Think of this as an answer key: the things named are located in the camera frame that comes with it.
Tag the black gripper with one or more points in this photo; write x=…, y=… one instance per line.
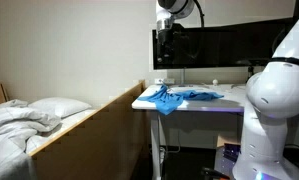
x=165, y=41

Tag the blue shirt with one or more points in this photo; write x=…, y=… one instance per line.
x=169, y=101

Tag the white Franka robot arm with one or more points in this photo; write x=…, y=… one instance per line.
x=272, y=100

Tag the small white round object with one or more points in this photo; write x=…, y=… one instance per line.
x=215, y=82

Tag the black computer monitor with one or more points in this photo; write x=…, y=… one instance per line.
x=222, y=46

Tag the white desk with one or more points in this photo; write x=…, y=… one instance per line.
x=209, y=106

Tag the cardboard box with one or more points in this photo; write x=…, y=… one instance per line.
x=227, y=140

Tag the white pillow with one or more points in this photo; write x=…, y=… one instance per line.
x=59, y=106

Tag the black and red clamp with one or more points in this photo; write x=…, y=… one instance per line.
x=213, y=173

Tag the white duvet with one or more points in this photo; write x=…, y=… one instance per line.
x=12, y=126

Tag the white wall outlet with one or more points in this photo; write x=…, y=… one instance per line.
x=164, y=81

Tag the wooden bed frame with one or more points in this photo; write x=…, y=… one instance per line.
x=99, y=143

